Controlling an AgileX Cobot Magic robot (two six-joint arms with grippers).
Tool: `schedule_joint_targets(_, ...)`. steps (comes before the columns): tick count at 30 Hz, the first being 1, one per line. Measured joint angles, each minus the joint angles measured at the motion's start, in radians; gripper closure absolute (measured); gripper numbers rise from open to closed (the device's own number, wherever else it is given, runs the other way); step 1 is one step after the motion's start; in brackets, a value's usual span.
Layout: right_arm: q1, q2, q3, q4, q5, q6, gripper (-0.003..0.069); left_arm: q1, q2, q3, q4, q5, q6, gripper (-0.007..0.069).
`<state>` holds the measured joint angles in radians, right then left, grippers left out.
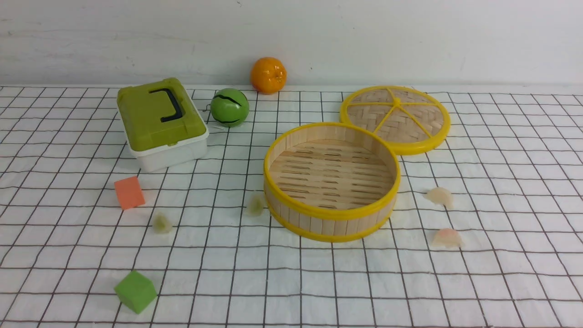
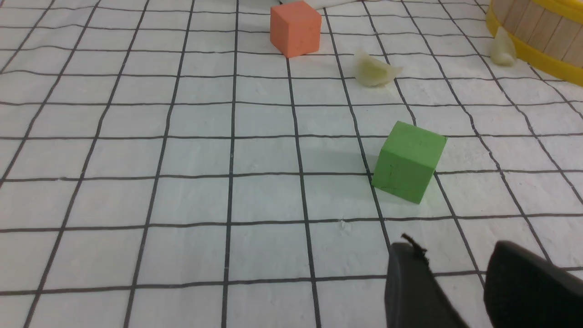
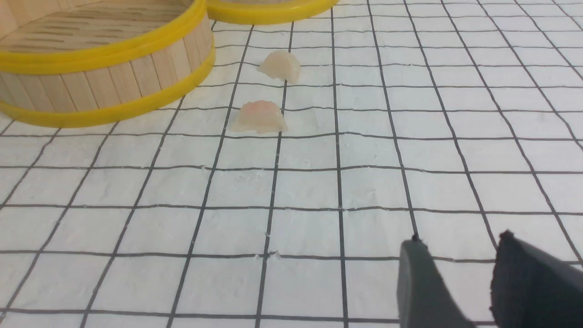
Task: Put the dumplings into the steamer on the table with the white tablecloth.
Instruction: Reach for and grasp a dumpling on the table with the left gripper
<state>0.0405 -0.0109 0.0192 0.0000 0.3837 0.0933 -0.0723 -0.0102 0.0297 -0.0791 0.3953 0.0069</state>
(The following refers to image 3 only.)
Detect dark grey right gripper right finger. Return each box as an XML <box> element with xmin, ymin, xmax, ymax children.
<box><xmin>490</xmin><ymin>231</ymin><xmax>583</xmax><ymax>328</ymax></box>

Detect white black-grid tablecloth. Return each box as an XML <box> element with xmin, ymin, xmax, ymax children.
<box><xmin>1</xmin><ymin>0</ymin><xmax>583</xmax><ymax>328</ymax></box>

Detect white translucent dumpling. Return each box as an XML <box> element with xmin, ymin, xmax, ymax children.
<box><xmin>257</xmin><ymin>50</ymin><xmax>301</xmax><ymax>84</ymax></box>

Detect pink translucent dumpling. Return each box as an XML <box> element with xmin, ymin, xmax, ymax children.
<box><xmin>229</xmin><ymin>100</ymin><xmax>289</xmax><ymax>133</ymax></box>

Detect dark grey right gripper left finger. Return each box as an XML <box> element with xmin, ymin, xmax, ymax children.
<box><xmin>396</xmin><ymin>234</ymin><xmax>475</xmax><ymax>328</ymax></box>

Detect bamboo steamer tray yellow rims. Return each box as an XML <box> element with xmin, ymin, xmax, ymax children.
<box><xmin>0</xmin><ymin>0</ymin><xmax>216</xmax><ymax>128</ymax></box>

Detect woven steamer lid yellow rim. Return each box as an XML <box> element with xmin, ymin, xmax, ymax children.
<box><xmin>207</xmin><ymin>0</ymin><xmax>338</xmax><ymax>25</ymax></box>

